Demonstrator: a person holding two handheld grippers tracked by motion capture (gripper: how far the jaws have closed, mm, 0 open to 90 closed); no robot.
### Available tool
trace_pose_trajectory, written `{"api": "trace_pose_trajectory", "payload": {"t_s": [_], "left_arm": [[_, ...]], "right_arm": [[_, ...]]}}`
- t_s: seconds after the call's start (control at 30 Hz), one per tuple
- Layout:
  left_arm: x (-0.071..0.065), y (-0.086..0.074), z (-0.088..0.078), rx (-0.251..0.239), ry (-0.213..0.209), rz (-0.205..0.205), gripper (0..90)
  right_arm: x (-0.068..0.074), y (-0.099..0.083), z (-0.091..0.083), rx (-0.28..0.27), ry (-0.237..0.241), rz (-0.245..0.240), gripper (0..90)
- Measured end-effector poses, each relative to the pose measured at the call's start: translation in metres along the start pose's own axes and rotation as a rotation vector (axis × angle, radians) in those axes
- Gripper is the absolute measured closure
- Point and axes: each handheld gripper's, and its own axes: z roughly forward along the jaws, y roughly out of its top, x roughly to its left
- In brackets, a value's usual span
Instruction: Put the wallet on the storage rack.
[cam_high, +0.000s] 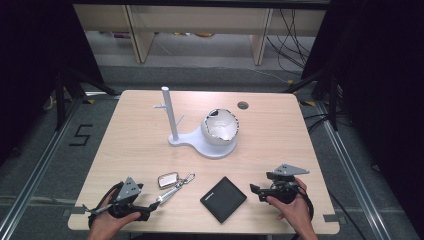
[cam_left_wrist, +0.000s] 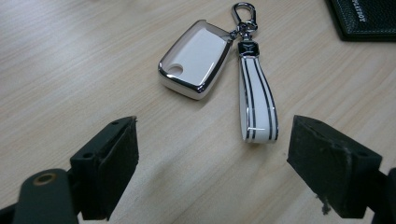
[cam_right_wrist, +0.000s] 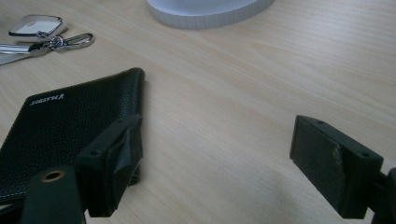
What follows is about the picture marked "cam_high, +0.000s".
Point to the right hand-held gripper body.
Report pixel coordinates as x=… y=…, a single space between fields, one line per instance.
x=286 y=183

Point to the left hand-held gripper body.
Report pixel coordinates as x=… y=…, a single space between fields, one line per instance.
x=127 y=190

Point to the person's right hand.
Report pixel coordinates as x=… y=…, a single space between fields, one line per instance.
x=296 y=215

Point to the person's left hand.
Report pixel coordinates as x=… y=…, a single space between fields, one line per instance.
x=107 y=224

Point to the black wallet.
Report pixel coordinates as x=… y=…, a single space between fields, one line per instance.
x=223 y=199

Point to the white stand with pole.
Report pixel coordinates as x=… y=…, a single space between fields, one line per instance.
x=186 y=140

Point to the white bowl with jagged rim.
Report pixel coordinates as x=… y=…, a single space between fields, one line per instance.
x=220 y=126

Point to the black metal stand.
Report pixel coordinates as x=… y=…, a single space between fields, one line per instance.
x=328 y=96
x=66 y=93

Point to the black curtain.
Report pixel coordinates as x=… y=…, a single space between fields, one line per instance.
x=33 y=66
x=383 y=83

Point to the light wooden shelf unit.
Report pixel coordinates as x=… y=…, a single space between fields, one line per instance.
x=200 y=20

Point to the aluminium floor rail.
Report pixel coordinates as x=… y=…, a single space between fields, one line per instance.
x=40 y=163
x=353 y=166

